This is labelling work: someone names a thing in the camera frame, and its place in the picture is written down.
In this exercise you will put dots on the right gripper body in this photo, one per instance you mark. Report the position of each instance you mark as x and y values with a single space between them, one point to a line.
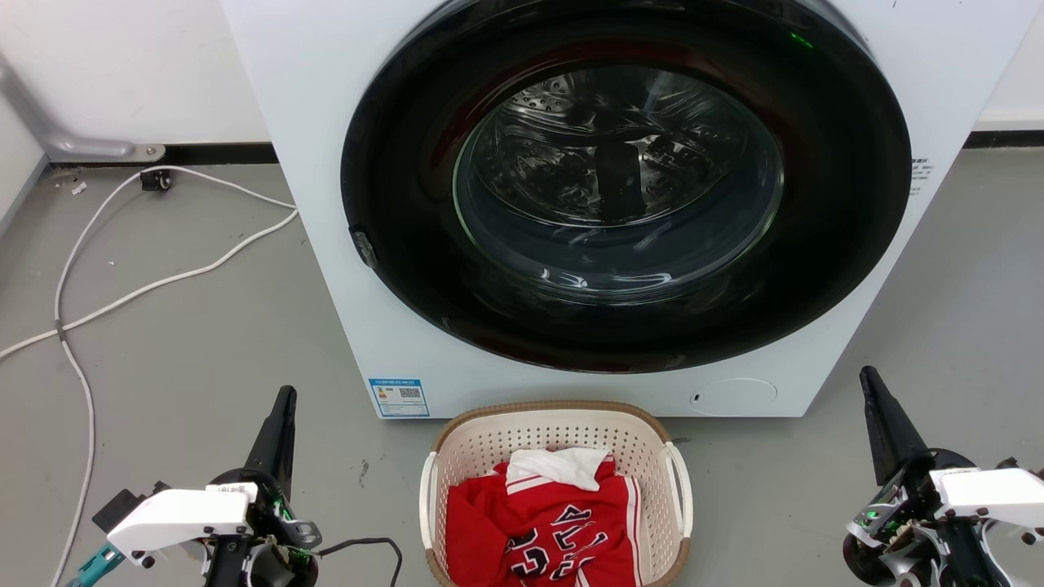
905 522

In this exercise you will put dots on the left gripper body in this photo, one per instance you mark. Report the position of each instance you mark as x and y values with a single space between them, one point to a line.
273 538

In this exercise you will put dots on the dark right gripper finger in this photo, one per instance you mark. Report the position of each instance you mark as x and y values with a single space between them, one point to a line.
882 432
905 436

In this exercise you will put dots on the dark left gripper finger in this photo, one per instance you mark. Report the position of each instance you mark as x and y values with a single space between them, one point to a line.
285 448
267 444

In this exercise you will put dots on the white plastic laundry basket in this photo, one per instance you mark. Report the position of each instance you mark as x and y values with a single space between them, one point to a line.
489 432

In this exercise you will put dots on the blue energy label sticker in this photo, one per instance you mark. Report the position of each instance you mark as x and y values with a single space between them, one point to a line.
399 398

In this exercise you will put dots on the round white filter cover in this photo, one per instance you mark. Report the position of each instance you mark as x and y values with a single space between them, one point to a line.
734 398

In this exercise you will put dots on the small text warning label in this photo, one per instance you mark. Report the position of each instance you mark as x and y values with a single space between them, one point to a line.
921 177

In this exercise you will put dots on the red basketball jersey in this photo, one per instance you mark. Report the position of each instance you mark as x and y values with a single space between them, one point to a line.
538 530

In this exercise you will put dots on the black round washer door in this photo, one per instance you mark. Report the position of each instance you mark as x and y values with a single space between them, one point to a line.
408 204

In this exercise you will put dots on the white cloth garment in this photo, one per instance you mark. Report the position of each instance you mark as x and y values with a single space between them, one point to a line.
559 465

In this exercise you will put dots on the white front-load washing machine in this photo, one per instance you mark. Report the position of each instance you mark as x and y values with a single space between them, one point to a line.
314 122

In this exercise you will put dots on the grey metal floor pipe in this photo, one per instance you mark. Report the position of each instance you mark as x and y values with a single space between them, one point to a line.
57 145

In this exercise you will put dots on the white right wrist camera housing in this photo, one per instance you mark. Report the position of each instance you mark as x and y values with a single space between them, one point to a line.
991 493

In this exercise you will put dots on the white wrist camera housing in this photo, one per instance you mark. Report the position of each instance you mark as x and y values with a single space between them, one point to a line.
991 493
175 518

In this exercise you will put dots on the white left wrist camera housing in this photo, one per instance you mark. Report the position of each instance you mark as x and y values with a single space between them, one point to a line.
175 518

